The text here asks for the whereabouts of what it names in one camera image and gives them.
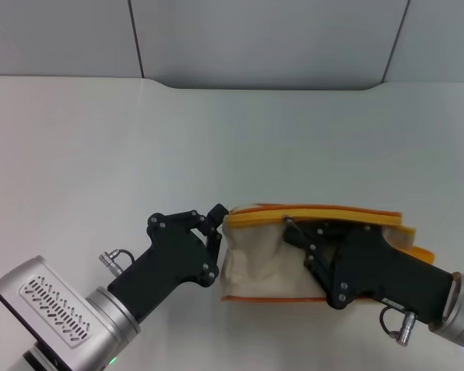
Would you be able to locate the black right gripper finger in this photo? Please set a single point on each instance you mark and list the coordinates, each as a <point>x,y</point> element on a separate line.
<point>317,263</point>
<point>325,230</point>

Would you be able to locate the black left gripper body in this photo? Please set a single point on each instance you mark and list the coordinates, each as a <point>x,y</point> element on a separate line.
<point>170,259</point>

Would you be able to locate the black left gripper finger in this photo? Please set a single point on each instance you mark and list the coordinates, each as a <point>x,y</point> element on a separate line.
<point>209,222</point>
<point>215,245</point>

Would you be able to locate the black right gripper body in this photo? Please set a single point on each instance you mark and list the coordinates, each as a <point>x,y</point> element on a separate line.
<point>379,270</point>

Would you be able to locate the cream food bag orange trim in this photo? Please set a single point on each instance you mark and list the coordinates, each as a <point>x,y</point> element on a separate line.
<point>263,263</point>

